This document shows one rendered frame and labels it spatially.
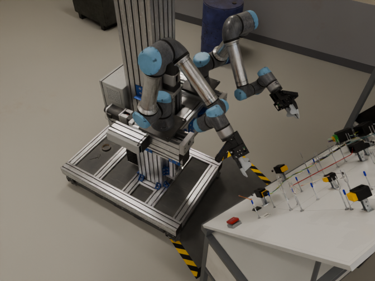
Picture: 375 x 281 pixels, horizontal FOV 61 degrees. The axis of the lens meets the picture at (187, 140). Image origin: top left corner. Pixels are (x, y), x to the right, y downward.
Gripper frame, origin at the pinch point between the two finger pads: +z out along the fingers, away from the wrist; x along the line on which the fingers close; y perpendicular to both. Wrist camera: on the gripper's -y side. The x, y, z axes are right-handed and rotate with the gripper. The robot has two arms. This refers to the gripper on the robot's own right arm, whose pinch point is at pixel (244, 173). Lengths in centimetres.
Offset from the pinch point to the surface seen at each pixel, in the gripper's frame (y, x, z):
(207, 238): -38, 24, 33
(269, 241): -3.3, -29.3, 20.7
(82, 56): -135, 329, -167
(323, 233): 16.0, -38.7, 21.5
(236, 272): -31, 9, 50
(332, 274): 14, -6, 64
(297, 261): 1, 16, 65
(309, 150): 66, 196, 76
